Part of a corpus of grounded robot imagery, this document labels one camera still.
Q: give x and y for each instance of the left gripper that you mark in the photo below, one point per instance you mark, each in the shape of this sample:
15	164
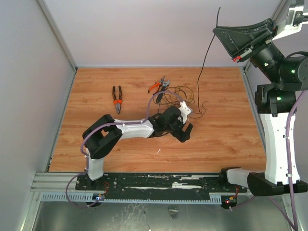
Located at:
181	135

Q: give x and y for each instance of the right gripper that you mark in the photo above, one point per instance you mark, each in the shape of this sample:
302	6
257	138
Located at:
251	50

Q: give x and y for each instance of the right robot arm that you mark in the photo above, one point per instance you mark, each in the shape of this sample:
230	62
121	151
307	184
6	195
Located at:
276	105

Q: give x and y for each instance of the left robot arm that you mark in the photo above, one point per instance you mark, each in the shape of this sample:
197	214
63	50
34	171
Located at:
100	138

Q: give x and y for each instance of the black adjustable wrench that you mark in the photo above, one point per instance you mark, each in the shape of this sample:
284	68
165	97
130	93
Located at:
161	90

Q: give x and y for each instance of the orange needle nose pliers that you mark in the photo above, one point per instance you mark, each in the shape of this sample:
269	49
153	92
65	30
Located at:
158	85

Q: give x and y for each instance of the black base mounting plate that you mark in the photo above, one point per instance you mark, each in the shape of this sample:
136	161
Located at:
168	194

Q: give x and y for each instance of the orange black combination pliers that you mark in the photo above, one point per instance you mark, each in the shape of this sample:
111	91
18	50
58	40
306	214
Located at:
117	100

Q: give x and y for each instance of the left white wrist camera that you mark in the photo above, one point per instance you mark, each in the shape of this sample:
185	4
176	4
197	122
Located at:
185	111

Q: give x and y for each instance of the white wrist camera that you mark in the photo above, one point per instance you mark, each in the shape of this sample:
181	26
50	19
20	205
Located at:
185	111
297	15

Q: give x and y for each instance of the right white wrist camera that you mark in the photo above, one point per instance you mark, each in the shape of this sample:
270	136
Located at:
297	15

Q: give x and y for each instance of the left aluminium frame post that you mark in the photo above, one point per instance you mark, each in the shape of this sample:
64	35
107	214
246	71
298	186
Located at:
56	31

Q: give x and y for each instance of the aluminium front rail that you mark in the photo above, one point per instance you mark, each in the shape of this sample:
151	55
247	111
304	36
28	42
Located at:
48	181

